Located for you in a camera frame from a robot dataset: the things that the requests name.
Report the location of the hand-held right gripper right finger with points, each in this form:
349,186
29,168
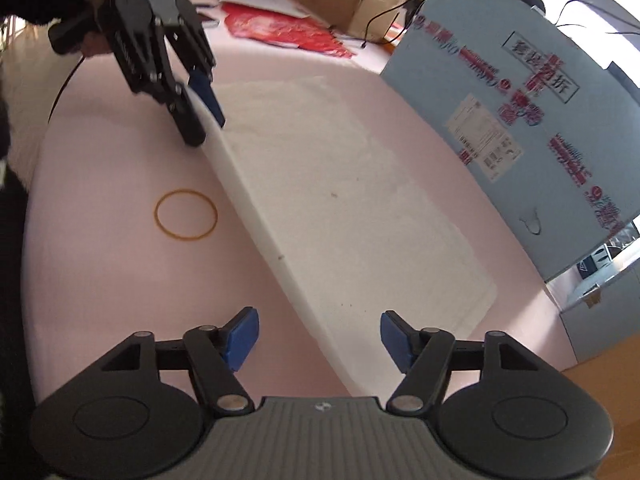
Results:
395,340

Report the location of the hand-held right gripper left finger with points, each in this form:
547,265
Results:
242,335

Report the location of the yellow rubber band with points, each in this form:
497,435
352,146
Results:
156,216

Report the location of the white paper sheet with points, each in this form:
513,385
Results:
260,2

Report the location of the red paper cutout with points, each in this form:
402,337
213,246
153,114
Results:
280,27

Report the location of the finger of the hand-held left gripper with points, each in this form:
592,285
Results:
210,97
191,122

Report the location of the grey box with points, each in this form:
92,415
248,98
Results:
595,320

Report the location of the person's dark clothing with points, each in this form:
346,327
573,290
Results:
12,310

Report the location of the blue printed cardboard box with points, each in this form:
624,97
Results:
450,60

